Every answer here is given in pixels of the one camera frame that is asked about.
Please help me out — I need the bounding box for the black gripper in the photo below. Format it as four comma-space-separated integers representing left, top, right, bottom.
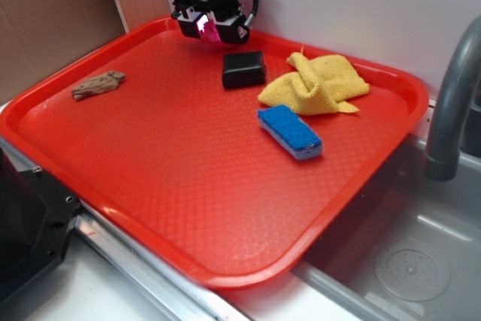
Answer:
172, 0, 250, 44

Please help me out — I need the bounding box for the red paper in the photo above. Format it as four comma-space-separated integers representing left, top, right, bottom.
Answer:
198, 18, 231, 50

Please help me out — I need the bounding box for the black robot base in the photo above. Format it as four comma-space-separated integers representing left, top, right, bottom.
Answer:
1, 152, 80, 306

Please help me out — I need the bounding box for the black rectangular block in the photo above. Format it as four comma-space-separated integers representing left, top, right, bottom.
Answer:
222, 51, 266, 89

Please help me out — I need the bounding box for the blue sponge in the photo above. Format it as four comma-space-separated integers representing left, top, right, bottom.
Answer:
257, 104, 323, 160

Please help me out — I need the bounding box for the brown crumpled scrap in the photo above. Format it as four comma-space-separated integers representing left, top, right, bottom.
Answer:
71, 71, 126, 100

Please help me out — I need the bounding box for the yellow cloth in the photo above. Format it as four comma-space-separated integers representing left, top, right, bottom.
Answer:
258, 52, 370, 116

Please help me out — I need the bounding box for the red plastic tray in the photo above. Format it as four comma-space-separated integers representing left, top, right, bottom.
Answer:
1, 17, 428, 289

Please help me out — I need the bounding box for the brown cardboard panel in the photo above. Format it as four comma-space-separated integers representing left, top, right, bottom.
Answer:
1, 0, 169, 104

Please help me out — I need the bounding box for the grey faucet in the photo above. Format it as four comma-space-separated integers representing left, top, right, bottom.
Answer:
423, 17, 480, 181

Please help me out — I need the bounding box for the grey sink basin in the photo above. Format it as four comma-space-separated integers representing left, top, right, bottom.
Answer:
294, 136, 480, 320

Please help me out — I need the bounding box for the sink drain cover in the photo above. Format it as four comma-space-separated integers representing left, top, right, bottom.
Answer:
374, 241, 450, 302

